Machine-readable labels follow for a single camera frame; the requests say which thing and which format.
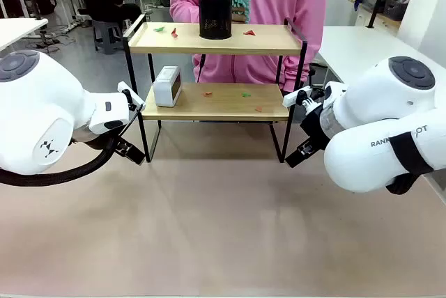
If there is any white side table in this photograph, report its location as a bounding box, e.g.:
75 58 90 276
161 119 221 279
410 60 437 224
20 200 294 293
0 17 49 52

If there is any wooden two-tier shelf black frame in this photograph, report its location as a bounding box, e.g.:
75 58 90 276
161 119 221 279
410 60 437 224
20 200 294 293
122 13 308 164

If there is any black strap on arm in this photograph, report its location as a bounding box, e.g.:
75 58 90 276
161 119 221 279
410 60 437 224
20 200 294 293
385 130 435 196

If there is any grey plastic stool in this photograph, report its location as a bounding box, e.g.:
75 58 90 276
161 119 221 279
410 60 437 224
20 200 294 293
92 19 128 55

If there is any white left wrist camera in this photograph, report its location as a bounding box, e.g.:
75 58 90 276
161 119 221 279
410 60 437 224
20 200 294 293
117 81 146 111

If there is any black braided cable sleeve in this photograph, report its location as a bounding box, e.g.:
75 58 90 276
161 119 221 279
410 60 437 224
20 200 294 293
0 136 116 187

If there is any black storage crate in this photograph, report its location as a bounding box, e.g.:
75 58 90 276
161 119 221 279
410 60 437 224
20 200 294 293
383 0 410 20

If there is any white digital clock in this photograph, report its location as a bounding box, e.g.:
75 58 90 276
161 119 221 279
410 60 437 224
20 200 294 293
152 65 182 108

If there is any black mesh pen holder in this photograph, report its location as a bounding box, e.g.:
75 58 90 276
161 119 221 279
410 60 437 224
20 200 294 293
197 0 233 40

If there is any person's right forearm pink sleeve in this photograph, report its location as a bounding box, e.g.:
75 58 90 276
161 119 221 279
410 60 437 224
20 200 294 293
169 0 201 23

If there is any large white table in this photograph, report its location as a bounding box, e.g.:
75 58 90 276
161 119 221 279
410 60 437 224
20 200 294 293
315 25 433 86

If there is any person's left forearm pink sleeve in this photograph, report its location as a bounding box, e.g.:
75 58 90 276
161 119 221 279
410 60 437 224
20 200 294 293
282 26 323 93

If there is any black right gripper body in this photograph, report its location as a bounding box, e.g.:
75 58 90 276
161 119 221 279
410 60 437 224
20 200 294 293
300 104 332 149

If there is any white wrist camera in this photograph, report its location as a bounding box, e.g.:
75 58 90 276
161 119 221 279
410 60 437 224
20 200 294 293
117 81 146 111
282 85 312 107

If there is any black backpack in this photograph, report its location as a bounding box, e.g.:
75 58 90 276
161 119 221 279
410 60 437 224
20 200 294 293
34 0 57 16

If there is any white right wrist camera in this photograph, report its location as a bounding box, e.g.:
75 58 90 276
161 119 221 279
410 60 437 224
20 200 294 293
282 85 312 107

